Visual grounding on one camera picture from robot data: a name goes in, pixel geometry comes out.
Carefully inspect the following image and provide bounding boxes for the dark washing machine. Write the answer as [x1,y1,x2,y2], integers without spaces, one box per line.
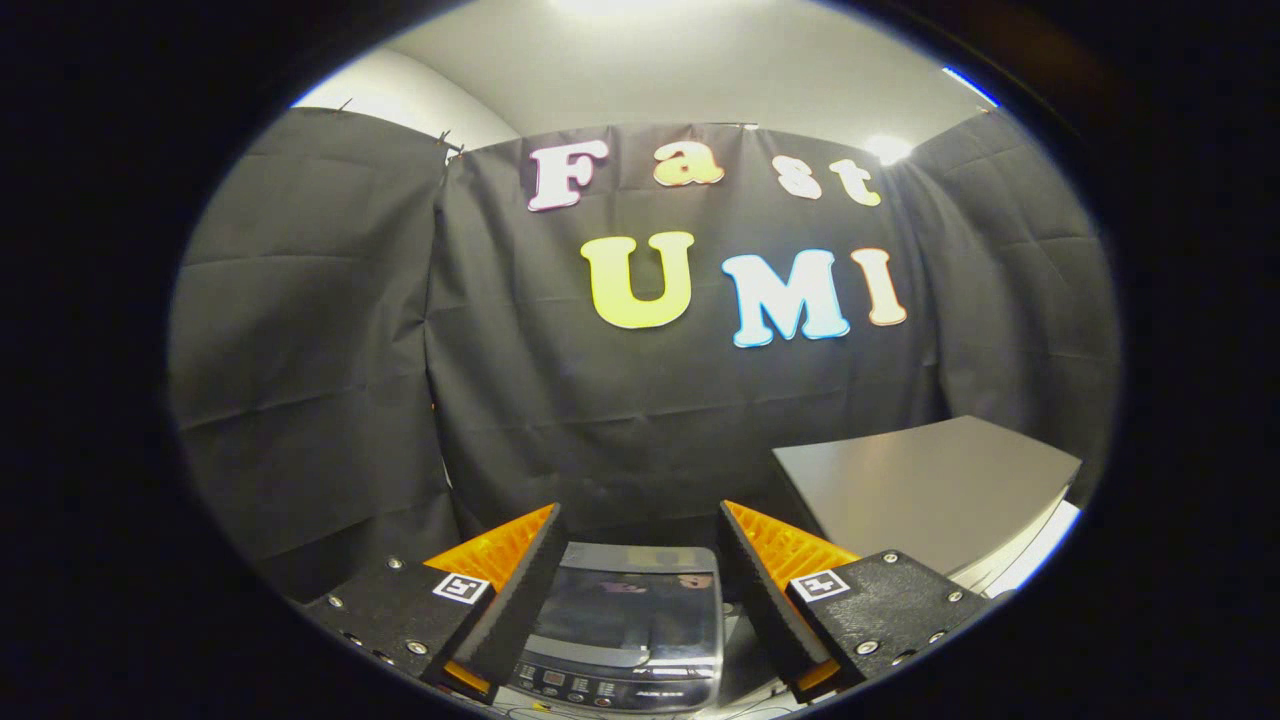
[508,542,727,715]

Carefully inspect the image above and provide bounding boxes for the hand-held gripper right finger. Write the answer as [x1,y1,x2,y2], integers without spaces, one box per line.
[717,500,993,704]

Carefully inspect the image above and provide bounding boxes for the grey cabinet with dark top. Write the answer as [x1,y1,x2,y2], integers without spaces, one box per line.
[772,415,1084,593]

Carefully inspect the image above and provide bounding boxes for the black backdrop cloth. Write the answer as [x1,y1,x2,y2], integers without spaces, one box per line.
[168,105,1119,601]

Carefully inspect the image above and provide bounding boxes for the large ceiling light panel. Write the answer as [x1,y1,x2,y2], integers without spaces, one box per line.
[548,0,706,15]

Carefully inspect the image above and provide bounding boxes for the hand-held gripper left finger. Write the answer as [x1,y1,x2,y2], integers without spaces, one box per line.
[300,503,565,705]

